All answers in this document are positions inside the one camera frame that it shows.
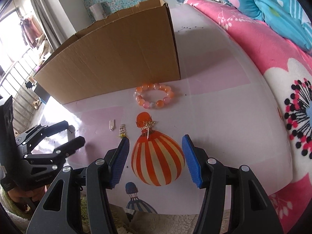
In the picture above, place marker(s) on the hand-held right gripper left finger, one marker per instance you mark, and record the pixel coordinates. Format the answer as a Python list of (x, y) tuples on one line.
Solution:
[(119, 165)]

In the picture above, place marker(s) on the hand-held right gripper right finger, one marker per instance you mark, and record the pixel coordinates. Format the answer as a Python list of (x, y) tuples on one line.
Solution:
[(192, 163)]

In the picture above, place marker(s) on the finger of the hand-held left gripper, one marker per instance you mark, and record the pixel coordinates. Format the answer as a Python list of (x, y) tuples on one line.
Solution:
[(53, 128), (70, 147)]

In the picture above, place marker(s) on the gold dangling earring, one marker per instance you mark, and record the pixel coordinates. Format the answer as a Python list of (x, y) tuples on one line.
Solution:
[(148, 126)]

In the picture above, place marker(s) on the brown cardboard box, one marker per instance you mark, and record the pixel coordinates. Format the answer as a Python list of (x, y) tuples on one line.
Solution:
[(109, 61)]

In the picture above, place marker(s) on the silver bar pendant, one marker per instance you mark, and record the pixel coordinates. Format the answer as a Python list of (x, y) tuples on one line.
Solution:
[(111, 124)]

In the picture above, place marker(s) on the metal window railing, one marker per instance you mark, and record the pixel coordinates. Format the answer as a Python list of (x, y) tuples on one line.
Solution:
[(17, 78)]

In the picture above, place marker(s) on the hanging clothes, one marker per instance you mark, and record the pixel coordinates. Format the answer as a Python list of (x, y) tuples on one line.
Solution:
[(28, 30)]

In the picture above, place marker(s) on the grey curtain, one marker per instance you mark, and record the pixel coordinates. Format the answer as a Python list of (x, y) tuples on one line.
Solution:
[(43, 9)]

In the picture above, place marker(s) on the pink floral blanket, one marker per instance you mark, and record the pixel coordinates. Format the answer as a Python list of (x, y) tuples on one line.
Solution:
[(243, 41)]

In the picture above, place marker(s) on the blue patterned quilt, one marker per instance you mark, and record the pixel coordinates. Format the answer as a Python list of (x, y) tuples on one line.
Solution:
[(268, 4)]

